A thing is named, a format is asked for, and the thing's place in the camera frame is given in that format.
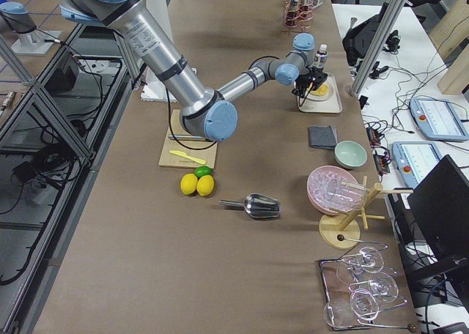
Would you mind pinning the mint green bowl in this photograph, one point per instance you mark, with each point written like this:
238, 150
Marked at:
350, 154

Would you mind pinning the pink bowl of ice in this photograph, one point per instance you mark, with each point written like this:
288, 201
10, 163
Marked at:
331, 189

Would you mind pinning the yellow plastic knife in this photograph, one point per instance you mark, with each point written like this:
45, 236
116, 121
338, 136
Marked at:
188, 157

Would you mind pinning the bamboo cutting board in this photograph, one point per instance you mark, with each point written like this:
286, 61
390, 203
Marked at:
198, 148

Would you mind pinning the yellow lemon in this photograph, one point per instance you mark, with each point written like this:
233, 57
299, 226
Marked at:
205, 185
188, 184

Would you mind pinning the teach pendant blue far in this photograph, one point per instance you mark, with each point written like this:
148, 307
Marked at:
437, 120

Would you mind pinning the grey round plate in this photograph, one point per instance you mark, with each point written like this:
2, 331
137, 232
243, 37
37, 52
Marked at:
323, 98

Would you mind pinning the teach pendant blue near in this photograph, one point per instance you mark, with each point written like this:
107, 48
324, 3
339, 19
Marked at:
414, 160

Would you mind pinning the wooden cup tree stand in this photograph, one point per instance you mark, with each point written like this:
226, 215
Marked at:
342, 230

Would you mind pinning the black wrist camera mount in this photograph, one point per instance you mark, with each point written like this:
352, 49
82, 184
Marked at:
300, 81

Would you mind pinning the copper wire bottle rack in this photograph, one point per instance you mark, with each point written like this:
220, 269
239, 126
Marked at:
305, 16

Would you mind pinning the aluminium frame post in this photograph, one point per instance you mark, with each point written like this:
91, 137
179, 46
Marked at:
384, 29

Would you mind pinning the clear wine glass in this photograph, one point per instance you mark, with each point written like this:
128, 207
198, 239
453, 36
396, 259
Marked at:
380, 285
359, 311
368, 258

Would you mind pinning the tea bottle on tray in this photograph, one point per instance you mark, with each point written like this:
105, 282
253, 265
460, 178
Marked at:
321, 56

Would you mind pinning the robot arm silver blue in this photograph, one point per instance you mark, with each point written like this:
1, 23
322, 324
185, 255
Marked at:
205, 111

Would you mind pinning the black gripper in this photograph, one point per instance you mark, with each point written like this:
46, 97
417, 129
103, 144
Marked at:
305, 80

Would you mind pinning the steel ice scoop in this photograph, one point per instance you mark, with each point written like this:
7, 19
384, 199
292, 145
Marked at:
256, 206

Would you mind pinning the black monitor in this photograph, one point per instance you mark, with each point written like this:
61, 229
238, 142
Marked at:
439, 205

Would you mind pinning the green lime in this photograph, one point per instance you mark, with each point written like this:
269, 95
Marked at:
202, 171

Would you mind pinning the tea bottle in rack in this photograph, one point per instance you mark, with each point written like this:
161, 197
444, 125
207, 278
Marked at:
292, 12

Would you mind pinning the teach pendant blue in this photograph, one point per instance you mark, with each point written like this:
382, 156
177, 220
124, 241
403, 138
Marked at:
414, 160
437, 120

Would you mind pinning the black mirrored tray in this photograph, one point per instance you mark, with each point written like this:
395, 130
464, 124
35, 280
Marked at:
329, 286

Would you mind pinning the steel muddler black tip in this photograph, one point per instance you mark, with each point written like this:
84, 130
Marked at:
186, 138

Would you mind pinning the cream rabbit tray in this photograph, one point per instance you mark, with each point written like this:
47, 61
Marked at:
326, 103

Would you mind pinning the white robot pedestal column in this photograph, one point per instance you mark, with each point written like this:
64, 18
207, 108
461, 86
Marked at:
169, 77

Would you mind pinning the folded grey cloth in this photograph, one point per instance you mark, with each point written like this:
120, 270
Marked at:
322, 137

